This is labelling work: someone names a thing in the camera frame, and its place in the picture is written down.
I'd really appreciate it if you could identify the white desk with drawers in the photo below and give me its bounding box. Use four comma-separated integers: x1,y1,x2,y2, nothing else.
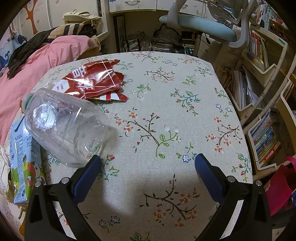
109,0,208,14

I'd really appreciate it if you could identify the pink blanket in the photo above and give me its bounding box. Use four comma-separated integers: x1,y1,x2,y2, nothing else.
0,36,100,146

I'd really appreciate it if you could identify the pile of magazines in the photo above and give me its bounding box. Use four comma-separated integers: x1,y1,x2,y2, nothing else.
120,30,197,55

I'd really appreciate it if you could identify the beige striped pillow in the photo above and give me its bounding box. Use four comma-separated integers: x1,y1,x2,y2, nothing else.
50,23,102,47

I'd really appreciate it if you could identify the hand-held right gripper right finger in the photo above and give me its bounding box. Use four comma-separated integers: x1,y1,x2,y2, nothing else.
194,153,272,241

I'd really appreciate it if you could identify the white book cart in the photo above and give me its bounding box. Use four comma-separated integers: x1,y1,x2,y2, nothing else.
222,0,296,172

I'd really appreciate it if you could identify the clear plastic bottle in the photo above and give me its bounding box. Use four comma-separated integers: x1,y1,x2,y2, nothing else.
22,88,111,168

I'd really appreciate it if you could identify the whale print curtain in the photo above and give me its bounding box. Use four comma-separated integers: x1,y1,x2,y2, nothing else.
0,21,28,77

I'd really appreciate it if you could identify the row of colourful books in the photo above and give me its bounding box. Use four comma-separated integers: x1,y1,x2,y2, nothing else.
251,109,282,167

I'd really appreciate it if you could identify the beige tote bag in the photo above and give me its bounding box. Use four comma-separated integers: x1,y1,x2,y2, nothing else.
62,9,102,26

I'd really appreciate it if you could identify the pink bag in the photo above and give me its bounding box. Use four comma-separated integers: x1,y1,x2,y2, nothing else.
264,156,296,217

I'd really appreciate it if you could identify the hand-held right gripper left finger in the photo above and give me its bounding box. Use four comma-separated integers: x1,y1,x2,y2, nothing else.
24,155,102,241

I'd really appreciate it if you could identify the black jacket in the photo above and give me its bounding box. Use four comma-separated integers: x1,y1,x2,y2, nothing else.
7,24,97,78

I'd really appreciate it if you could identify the red snack bag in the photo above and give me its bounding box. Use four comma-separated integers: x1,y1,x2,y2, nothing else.
47,59,129,102

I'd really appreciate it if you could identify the blue white office chair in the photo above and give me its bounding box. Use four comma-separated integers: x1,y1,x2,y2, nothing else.
159,0,266,49

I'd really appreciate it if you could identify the blue green milk carton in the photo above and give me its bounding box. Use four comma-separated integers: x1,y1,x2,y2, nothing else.
9,115,47,205

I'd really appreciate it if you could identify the floral tablecloth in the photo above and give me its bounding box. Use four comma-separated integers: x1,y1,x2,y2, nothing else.
17,51,253,241

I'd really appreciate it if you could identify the white wardrobe with tree sticker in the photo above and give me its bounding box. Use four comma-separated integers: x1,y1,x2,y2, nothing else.
14,0,109,42

